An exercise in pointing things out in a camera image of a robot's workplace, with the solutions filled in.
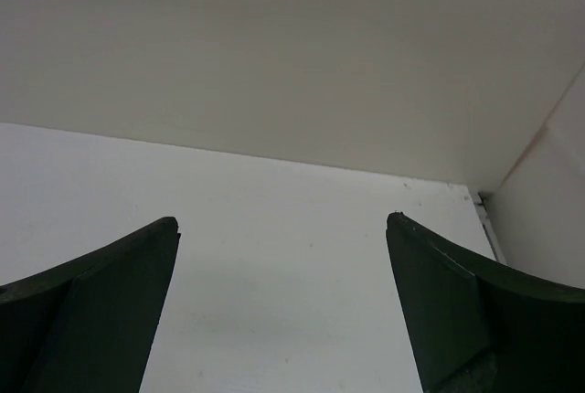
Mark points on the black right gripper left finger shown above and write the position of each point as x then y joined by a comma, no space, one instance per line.
88,325

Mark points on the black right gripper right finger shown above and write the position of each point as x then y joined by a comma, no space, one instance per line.
476,325

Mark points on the aluminium rail right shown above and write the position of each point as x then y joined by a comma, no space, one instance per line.
489,231

